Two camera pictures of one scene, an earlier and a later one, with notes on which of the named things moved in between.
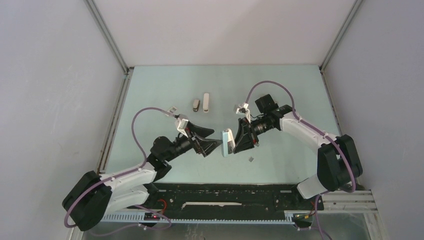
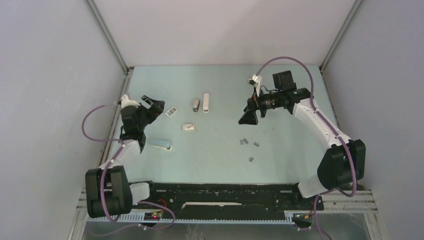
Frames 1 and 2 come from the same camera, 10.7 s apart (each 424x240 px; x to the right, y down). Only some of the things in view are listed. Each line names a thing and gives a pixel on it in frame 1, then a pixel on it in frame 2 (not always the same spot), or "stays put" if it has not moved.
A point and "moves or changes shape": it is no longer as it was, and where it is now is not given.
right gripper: x=246 y=137 to x=253 y=104
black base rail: x=225 y=198 stays put
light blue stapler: x=227 y=142 moves or changes shape
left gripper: x=204 y=147 to x=155 y=111
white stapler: x=206 y=101 stays put
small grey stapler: x=196 y=105 stays put
